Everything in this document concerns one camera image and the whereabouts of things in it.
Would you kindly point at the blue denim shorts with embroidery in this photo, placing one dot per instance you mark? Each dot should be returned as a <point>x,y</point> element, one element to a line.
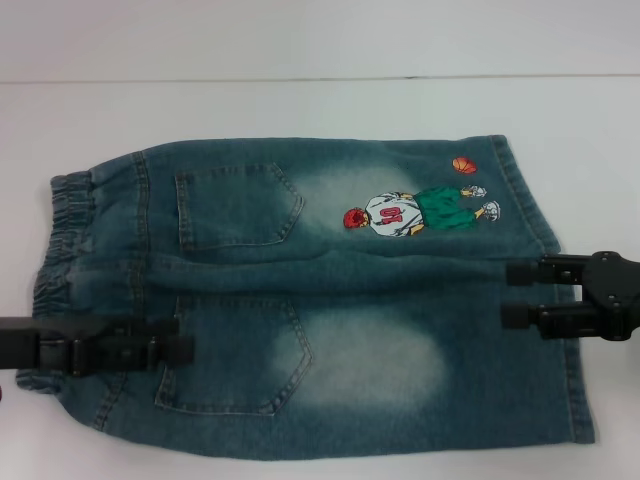
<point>380,320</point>

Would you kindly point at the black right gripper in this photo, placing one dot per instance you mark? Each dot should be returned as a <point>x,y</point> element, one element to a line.
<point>617,300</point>

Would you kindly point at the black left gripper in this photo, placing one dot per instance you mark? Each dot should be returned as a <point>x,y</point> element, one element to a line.
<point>45,345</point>

